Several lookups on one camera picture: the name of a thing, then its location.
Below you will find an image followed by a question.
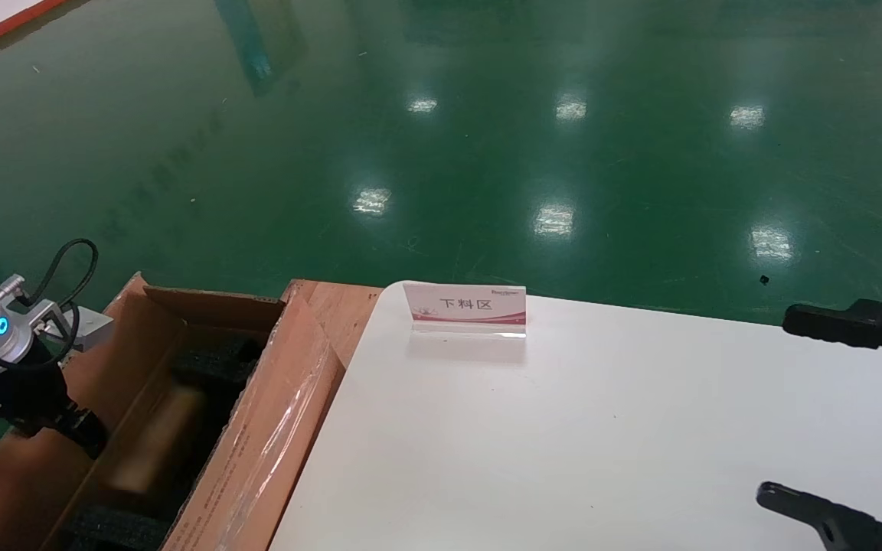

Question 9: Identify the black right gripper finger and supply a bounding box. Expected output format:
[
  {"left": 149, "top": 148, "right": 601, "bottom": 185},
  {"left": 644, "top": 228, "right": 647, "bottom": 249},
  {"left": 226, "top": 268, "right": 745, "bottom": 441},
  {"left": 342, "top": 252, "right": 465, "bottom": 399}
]
[
  {"left": 756, "top": 482, "right": 882, "bottom": 551},
  {"left": 782, "top": 298, "right": 882, "bottom": 381}
]

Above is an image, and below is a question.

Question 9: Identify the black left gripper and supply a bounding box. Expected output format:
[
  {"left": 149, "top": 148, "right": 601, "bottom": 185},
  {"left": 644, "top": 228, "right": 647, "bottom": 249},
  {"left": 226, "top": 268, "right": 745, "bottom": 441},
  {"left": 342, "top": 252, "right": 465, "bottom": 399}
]
[{"left": 0, "top": 341, "right": 109, "bottom": 460}]

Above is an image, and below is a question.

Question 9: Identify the small cardboard box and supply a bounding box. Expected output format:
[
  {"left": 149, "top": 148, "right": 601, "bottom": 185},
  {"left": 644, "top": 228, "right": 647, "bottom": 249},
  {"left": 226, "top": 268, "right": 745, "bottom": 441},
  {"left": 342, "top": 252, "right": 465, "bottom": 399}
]
[{"left": 108, "top": 383, "right": 208, "bottom": 494}]

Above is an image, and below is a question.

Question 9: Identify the large cardboard box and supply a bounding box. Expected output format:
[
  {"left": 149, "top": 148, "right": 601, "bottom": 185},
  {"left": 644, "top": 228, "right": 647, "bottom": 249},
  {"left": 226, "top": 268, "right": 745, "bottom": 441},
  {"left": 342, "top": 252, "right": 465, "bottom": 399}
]
[{"left": 0, "top": 272, "right": 346, "bottom": 551}]

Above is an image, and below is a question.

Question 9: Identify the black foam insert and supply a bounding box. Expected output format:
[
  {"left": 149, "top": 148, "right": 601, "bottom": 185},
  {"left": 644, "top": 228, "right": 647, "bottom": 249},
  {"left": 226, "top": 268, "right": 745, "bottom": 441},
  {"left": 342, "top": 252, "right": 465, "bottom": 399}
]
[
  {"left": 171, "top": 335, "right": 267, "bottom": 385},
  {"left": 58, "top": 501, "right": 174, "bottom": 551}
]

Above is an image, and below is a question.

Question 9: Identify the clear acrylic sign, pink stripe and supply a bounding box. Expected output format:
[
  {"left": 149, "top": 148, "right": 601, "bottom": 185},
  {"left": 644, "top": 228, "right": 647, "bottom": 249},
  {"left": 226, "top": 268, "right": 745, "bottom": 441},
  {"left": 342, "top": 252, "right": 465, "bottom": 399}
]
[{"left": 403, "top": 282, "right": 528, "bottom": 339}]

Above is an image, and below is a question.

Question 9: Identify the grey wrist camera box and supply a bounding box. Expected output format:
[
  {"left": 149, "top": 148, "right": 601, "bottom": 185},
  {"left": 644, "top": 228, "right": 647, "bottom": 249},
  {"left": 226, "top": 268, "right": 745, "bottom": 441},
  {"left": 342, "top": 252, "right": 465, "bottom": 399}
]
[{"left": 66, "top": 306, "right": 115, "bottom": 353}]

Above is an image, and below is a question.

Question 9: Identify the grey metal camera bracket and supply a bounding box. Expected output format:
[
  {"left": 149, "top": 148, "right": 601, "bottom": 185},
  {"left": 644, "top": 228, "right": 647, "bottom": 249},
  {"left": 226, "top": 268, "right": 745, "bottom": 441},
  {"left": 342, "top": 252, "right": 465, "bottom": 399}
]
[{"left": 0, "top": 274, "right": 67, "bottom": 337}]

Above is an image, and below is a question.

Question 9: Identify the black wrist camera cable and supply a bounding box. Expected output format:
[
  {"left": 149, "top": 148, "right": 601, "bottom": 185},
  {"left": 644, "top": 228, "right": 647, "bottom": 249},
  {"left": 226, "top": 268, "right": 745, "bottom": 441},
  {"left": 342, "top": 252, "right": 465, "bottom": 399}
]
[{"left": 0, "top": 195, "right": 99, "bottom": 372}]

